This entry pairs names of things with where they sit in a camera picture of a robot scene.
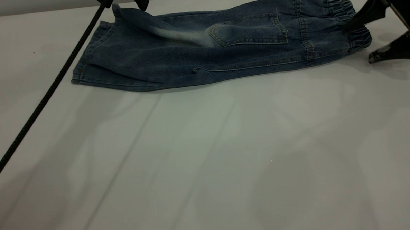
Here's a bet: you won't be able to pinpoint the black braided cable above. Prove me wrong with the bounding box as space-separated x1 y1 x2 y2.
0 4 114 193

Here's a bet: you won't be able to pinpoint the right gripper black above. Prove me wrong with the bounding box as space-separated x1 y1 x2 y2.
341 0 410 65

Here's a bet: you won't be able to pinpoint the blue denim pants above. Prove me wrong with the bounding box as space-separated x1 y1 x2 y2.
68 0 374 95

